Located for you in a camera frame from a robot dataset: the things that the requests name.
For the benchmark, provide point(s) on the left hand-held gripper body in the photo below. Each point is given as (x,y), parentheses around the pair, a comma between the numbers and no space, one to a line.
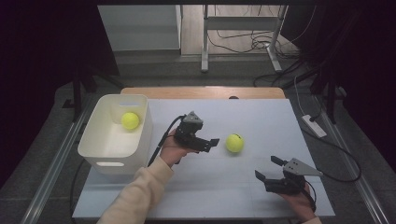
(190,133)

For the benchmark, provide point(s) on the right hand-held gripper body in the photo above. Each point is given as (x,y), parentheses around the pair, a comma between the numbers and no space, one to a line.
(288,185)

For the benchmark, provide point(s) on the yellow tennis ball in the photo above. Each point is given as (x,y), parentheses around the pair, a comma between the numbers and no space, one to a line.
(130,121)
(234,143)

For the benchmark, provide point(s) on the white plastic bin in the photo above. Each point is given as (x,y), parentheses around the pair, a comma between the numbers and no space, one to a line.
(109,146)

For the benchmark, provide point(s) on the person's right hand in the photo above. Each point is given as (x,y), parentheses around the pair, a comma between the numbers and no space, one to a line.
(299,205)

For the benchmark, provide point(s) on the person's left hand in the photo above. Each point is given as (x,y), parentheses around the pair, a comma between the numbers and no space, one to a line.
(172,152)

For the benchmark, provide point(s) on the white foam board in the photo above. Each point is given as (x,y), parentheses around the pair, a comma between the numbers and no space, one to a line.
(249,118)

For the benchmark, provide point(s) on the wooden table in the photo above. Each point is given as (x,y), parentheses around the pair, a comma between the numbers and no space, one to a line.
(202,92)

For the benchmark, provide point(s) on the white power strip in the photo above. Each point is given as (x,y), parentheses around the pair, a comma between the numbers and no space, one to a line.
(314,126)

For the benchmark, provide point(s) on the black stand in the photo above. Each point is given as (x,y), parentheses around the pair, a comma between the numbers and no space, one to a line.
(330,93)
(77,93)

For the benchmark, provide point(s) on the white cabinet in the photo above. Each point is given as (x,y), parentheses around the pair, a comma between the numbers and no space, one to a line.
(140,28)

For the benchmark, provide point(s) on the metal floor rail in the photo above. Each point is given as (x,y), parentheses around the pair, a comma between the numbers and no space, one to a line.
(358,174)
(53,161)

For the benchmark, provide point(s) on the white metal desk frame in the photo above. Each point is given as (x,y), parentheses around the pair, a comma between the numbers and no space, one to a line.
(241,23)

